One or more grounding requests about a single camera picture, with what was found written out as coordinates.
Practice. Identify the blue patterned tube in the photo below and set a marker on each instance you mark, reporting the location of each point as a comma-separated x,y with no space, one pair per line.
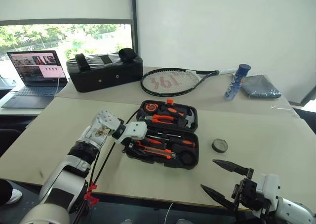
235,83

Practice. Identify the dark chair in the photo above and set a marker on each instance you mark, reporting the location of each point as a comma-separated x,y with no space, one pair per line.
307,117

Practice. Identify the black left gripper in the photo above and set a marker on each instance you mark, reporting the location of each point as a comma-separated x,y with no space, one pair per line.
128,147

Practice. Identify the black electrical tape roll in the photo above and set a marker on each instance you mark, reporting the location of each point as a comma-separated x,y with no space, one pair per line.
219,146

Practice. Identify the orange black tape measure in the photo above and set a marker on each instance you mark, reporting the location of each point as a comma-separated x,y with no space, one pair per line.
151,107

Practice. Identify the dark trouser leg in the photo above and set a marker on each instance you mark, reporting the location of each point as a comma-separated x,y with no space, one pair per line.
4,192

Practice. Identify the white shoe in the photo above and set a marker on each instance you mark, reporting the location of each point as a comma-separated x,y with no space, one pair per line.
15,196

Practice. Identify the white roller blind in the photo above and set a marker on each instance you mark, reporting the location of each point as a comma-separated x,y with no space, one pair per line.
64,2

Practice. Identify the black white tennis racket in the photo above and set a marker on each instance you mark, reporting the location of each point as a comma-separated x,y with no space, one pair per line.
150,91

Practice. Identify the orange black utility knife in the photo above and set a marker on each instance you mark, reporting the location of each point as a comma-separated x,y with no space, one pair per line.
158,151

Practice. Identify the black padded bag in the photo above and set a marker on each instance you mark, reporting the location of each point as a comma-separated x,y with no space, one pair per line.
103,76

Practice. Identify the dark window frame post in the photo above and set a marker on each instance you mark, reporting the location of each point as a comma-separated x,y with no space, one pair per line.
134,21

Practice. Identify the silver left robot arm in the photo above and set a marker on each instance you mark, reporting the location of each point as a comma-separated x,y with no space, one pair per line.
64,174

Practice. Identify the grey folded cloth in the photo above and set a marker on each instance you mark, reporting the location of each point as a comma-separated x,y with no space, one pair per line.
260,85

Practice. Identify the steel claw hammer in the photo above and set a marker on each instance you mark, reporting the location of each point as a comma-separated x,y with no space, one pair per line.
189,119

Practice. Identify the black tool case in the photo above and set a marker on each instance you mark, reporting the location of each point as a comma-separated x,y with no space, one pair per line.
192,159

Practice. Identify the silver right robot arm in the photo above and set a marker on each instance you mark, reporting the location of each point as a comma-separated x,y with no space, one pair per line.
293,210

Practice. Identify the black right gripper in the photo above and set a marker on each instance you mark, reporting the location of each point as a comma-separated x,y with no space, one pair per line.
247,193

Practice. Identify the dark open laptop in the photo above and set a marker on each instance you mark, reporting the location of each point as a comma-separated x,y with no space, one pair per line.
32,95

